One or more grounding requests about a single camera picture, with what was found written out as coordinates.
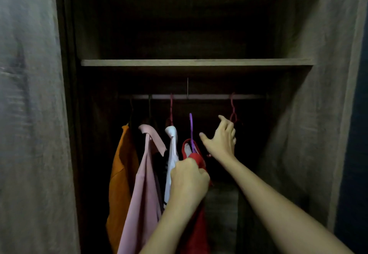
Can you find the person's left hand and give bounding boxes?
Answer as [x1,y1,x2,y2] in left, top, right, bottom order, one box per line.
[170,157,211,206]

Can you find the person's right hand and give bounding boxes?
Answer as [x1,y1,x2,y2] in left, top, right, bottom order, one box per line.
[199,115,237,164]

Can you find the red garment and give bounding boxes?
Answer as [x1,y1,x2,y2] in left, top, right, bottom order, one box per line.
[180,138,214,254]

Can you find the person's right forearm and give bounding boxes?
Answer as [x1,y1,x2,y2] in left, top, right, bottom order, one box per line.
[220,157,355,254]

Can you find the person's left forearm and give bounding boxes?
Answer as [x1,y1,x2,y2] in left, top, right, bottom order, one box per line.
[140,200,202,254]

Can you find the purple clothes hanger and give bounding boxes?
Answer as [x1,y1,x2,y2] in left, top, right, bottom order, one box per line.
[189,113,198,154]

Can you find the white garment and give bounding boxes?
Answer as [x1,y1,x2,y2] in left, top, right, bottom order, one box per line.
[163,126,180,209]

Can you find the red clothes hanger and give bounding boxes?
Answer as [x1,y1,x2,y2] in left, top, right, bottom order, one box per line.
[229,92,238,124]
[166,93,175,127]

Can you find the metal hanging rod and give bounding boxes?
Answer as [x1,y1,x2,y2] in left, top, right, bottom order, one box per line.
[119,94,267,100]

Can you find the pink garment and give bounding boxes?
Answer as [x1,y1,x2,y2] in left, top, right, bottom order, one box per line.
[117,124,167,254]

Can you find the orange garment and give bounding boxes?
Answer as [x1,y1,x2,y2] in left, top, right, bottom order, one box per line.
[105,124,140,254]

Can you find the wooden wardrobe shelf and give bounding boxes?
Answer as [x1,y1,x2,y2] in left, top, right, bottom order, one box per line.
[80,58,315,67]

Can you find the wooden wardrobe door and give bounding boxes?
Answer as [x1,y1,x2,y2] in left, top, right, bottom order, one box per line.
[270,0,368,254]
[0,0,81,254]

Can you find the wooden wardrobe body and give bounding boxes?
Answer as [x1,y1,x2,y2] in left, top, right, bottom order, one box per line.
[53,0,317,254]

